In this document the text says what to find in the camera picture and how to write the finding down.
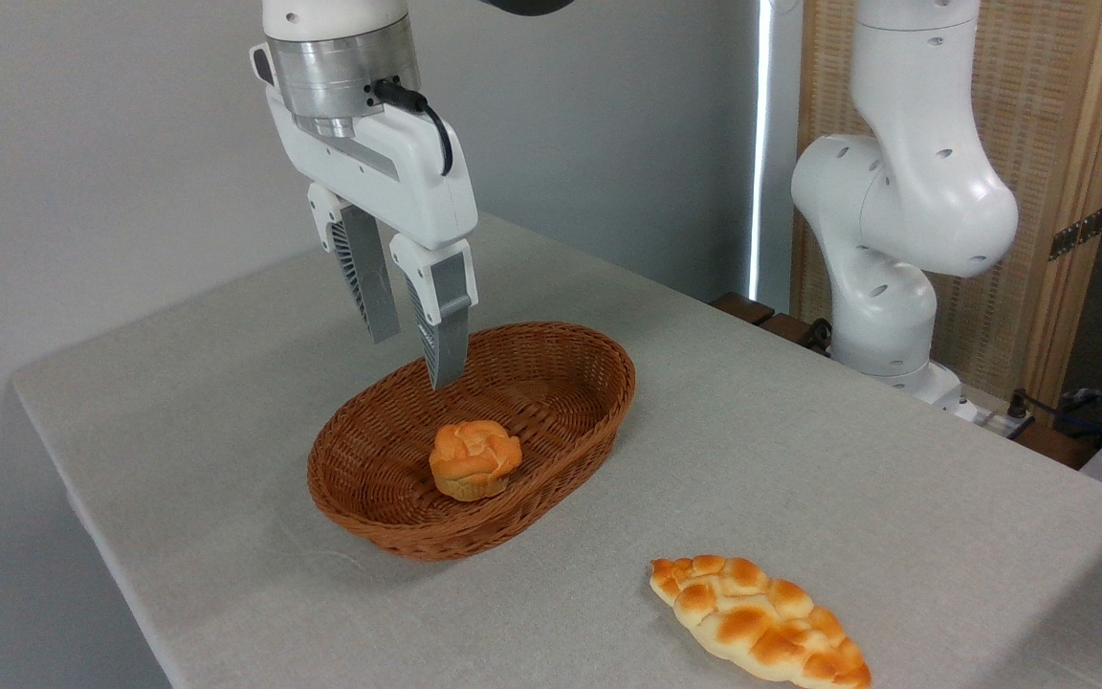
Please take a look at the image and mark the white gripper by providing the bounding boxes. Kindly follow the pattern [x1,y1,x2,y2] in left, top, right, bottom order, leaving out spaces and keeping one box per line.
[250,43,480,390]

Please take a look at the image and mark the golden braided bread loaf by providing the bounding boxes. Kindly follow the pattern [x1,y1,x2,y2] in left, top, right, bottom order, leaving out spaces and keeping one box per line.
[649,555,872,689]

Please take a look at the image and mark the orange muffin bread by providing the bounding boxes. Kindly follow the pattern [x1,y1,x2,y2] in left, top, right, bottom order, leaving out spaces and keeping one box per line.
[429,420,523,502]

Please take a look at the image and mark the brown wicker oval basket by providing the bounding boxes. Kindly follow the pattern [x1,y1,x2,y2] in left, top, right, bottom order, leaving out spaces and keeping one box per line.
[307,322,636,562]

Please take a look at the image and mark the white power strip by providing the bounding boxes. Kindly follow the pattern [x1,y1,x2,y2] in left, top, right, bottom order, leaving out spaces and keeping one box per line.
[974,407,1032,439]

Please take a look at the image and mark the wooden rattan folding screen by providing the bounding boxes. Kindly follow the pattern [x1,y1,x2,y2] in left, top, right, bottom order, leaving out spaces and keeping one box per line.
[790,0,1102,408]

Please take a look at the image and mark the dark metal screen hinge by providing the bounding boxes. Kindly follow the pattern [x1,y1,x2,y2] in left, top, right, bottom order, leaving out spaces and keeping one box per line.
[1048,206,1102,261]

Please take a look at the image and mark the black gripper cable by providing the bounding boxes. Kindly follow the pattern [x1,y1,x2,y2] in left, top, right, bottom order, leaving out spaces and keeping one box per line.
[374,78,454,178]

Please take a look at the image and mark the black power cable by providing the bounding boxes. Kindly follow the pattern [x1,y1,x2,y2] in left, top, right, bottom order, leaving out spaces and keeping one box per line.
[1005,388,1102,446]

